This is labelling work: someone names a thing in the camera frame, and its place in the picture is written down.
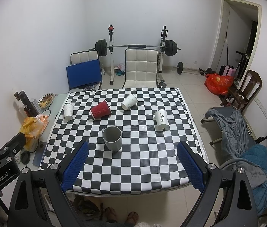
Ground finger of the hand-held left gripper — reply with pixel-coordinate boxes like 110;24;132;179
0;132;28;156

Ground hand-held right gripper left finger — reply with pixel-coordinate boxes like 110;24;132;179
8;140;90;227

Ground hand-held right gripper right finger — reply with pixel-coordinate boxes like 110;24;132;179
176;141;260;227

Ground plain white paper cup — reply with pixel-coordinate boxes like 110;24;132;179
120;94;138;110
63;103;75;120

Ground white paper cup dark print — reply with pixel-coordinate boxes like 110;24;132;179
154;109;167;131

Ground red ribbed paper cup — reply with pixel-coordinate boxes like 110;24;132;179
90;100;112;120

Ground orange yellow plastic bag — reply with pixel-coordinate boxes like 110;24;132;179
19;114;49;152

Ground black round lid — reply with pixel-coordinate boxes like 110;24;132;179
21;151;31;164

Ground dark smartphone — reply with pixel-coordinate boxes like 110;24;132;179
32;141;49;167

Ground dark bottles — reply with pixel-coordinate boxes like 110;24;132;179
14;91;39;117

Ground dark patterned bag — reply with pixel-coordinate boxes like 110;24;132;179
73;194;101;218

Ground grey ceramic mug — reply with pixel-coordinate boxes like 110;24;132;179
101;126;122;151

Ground plate of snacks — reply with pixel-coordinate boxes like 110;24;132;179
37;93;54;108

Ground grey blanket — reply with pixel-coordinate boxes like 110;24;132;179
206;107;254;166

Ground black white checkered tablecloth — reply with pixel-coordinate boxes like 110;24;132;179
39;87;210;195

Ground person's left foot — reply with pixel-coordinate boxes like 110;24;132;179
104;207;118;223

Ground person's foot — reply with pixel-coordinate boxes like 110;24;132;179
126;211;139;225
104;207;118;223

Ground grey folding cot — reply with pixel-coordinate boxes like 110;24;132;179
201;106;257;147

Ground teal quilted blanket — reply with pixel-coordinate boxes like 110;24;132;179
240;144;267;215

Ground grey fuzzy clothing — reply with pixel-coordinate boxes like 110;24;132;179
86;220;153;227

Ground person's right foot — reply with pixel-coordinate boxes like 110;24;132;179
126;211;139;225

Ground red plastic bag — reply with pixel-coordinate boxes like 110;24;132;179
204;73;234;96

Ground short barbell with black plate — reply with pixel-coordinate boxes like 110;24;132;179
177;62;213;75

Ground dark wooden chair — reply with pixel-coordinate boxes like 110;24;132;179
220;70;263;113

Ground pink suitcase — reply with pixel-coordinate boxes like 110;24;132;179
219;65;238;77

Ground white padded chair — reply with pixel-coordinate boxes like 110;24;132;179
123;48;160;89
70;50;100;66

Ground white barbell rack stand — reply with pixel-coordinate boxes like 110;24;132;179
156;25;169;87
107;24;117;86

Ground long barbell with black plates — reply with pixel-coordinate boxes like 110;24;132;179
90;39;179;58

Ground white wall socket panel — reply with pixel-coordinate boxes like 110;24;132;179
254;96;267;121

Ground white door frame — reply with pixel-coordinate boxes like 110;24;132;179
209;0;263;76

